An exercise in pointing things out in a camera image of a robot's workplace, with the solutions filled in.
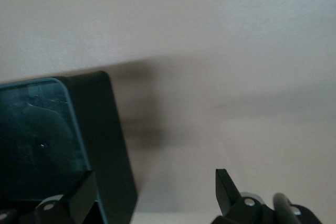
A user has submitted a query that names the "table cover sheet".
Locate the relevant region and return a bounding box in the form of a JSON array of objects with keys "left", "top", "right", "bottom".
[{"left": 0, "top": 0, "right": 336, "bottom": 224}]

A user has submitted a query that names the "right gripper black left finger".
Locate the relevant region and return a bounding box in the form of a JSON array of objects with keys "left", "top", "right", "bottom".
[{"left": 18, "top": 170, "right": 97, "bottom": 224}]

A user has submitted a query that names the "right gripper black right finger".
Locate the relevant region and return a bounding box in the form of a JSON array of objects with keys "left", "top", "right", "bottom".
[{"left": 212, "top": 168, "right": 279, "bottom": 224}]

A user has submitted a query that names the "black plastic box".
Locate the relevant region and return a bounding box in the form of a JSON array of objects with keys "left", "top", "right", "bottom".
[{"left": 0, "top": 70, "right": 139, "bottom": 224}]

